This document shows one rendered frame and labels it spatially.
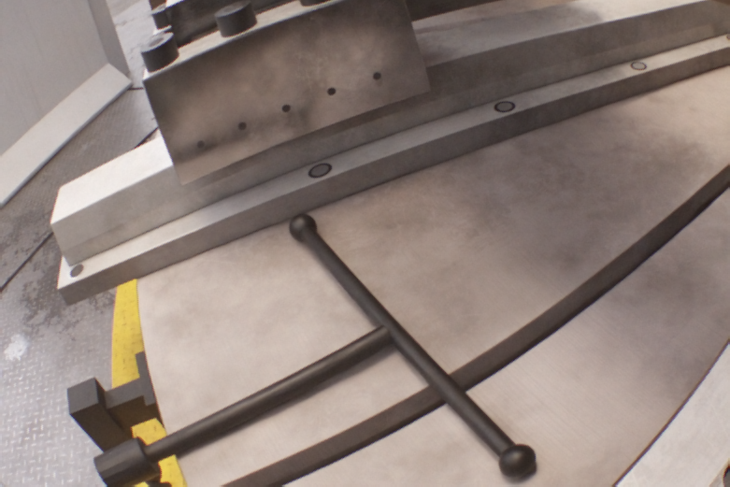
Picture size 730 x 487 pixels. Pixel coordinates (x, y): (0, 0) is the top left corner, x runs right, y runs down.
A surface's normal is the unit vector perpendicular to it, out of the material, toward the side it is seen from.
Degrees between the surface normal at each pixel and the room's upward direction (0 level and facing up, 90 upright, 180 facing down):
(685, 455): 0
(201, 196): 90
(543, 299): 0
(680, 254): 0
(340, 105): 90
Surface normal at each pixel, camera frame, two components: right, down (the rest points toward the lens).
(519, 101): -0.25, -0.77
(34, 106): 0.83, 0.14
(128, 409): 0.36, 0.48
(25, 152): 0.30, -0.54
